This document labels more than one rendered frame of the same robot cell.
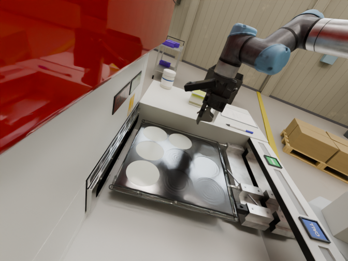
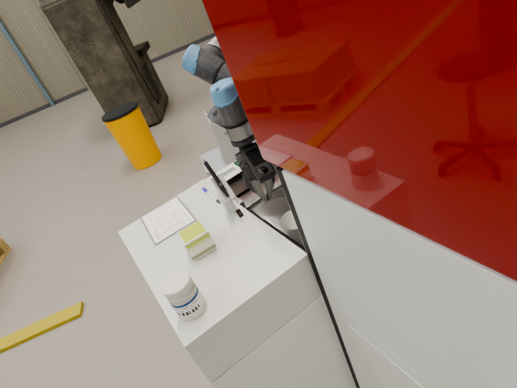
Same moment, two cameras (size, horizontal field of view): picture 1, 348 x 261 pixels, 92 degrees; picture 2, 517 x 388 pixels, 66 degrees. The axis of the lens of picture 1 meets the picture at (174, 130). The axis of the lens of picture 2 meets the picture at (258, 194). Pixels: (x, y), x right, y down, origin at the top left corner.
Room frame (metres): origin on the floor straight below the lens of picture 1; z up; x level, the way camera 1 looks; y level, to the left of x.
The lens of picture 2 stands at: (0.89, 0.87, 1.62)
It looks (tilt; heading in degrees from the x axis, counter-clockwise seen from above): 32 degrees down; 256
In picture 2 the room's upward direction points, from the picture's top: 22 degrees counter-clockwise
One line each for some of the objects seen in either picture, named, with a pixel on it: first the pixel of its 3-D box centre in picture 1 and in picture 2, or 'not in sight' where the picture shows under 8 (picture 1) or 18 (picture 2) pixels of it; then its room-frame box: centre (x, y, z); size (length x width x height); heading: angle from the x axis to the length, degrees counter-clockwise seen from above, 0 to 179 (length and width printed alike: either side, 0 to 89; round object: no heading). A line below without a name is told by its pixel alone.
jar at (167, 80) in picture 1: (167, 79); (184, 296); (0.96, 0.13, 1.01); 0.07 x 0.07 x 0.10
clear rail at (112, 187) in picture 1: (175, 203); not in sight; (0.30, -0.07, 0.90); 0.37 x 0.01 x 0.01; 96
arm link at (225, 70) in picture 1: (226, 69); (238, 129); (0.63, -0.10, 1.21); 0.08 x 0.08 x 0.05
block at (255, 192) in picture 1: (249, 191); not in sight; (0.44, -0.32, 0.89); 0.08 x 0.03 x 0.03; 96
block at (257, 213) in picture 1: (258, 213); not in sight; (0.36, -0.33, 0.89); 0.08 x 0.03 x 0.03; 96
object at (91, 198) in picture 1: (120, 145); not in sight; (0.44, 0.16, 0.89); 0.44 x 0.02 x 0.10; 6
